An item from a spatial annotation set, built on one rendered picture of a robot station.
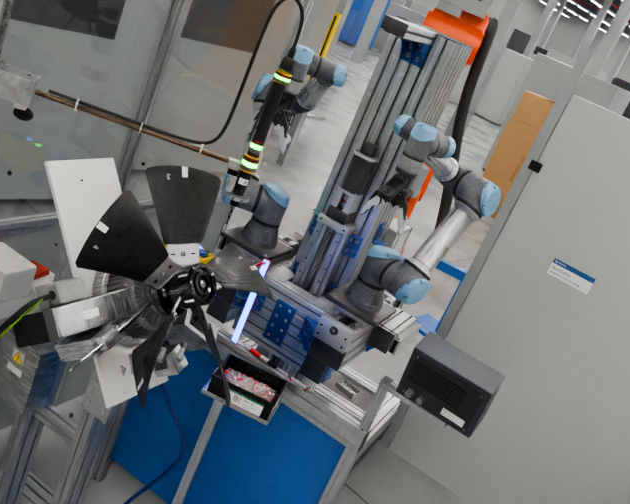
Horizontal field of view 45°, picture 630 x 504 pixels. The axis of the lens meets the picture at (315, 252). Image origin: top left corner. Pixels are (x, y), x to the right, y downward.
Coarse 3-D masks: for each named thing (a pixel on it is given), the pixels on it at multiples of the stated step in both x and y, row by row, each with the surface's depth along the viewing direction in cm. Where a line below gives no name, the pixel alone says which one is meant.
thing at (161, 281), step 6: (168, 258) 204; (162, 264) 204; (168, 264) 205; (174, 264) 206; (156, 270) 204; (162, 270) 205; (168, 270) 206; (174, 270) 207; (150, 276) 204; (156, 276) 205; (168, 276) 207; (150, 282) 205; (156, 282) 206; (162, 282) 207; (156, 288) 208
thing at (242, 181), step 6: (294, 48) 197; (288, 54) 197; (294, 54) 197; (282, 60) 198; (288, 60) 197; (294, 60) 198; (282, 66) 198; (288, 66) 197; (240, 174) 208; (246, 174) 208; (240, 180) 208; (246, 180) 208; (240, 186) 209; (246, 186) 210; (234, 192) 210; (240, 192) 210; (234, 204) 211
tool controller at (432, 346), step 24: (432, 336) 231; (432, 360) 223; (456, 360) 225; (408, 384) 231; (432, 384) 226; (456, 384) 222; (480, 384) 219; (432, 408) 230; (456, 408) 224; (480, 408) 220
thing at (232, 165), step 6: (228, 162) 207; (234, 162) 206; (228, 168) 207; (234, 168) 207; (234, 174) 207; (228, 180) 209; (234, 180) 208; (228, 186) 209; (228, 192) 209; (234, 198) 208; (240, 198) 209; (246, 198) 210
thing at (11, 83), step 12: (0, 60) 194; (0, 72) 190; (12, 72) 191; (24, 72) 195; (0, 84) 191; (12, 84) 191; (24, 84) 192; (36, 84) 194; (0, 96) 192; (12, 96) 193; (24, 96) 193; (36, 96) 199
